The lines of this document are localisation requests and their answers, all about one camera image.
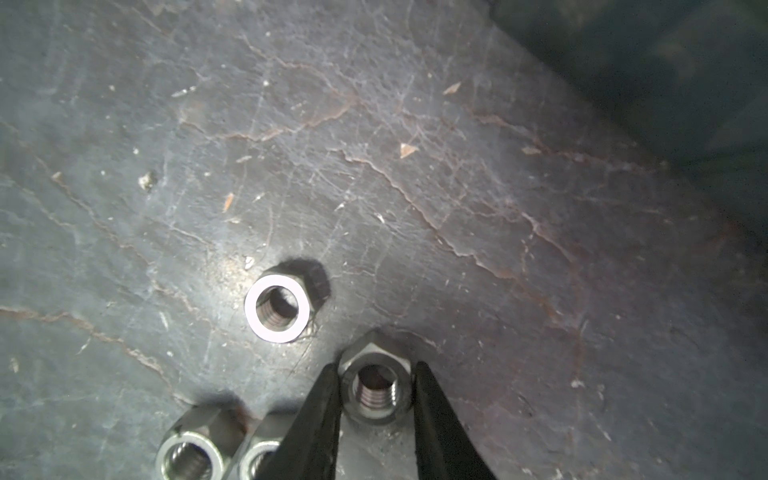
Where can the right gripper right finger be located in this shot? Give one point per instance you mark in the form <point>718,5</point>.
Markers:
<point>443,448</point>

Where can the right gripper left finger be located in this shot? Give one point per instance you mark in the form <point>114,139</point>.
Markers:
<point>309,450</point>

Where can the silver nut small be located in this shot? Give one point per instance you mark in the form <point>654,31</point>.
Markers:
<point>262,440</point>

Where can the green plastic organizer box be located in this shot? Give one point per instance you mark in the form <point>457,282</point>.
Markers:
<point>686,79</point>

